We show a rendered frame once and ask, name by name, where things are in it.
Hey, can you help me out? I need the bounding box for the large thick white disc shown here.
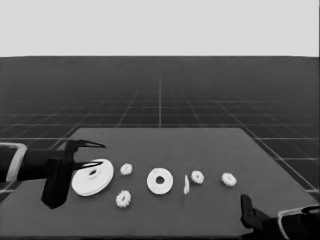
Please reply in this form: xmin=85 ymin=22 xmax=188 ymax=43
xmin=71 ymin=158 xmax=115 ymax=197

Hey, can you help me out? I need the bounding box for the small white toothed gear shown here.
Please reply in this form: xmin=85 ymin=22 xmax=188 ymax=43
xmin=119 ymin=162 xmax=134 ymax=176
xmin=190 ymin=170 xmax=205 ymax=185
xmin=221 ymin=172 xmax=238 ymax=188
xmin=115 ymin=189 xmax=132 ymax=209

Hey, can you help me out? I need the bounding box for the small white T-shaped piece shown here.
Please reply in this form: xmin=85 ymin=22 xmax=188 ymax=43
xmin=182 ymin=174 xmax=191 ymax=196

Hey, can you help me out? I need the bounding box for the white round carrier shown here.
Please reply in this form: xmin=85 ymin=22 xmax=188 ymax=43
xmin=146 ymin=167 xmax=174 ymax=195

